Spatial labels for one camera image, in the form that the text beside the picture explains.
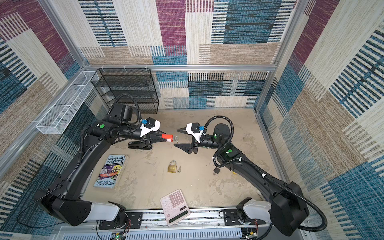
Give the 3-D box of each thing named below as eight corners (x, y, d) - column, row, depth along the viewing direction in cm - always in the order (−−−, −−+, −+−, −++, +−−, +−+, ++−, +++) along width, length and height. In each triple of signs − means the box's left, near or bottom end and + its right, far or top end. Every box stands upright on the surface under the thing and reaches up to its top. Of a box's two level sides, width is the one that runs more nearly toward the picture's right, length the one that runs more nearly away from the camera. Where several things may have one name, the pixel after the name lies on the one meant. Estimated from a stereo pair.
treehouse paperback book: (96, 189, 85) (92, 186, 82) (108, 157, 98) (105, 154, 95) (119, 188, 85) (117, 186, 82) (129, 157, 98) (127, 154, 95)
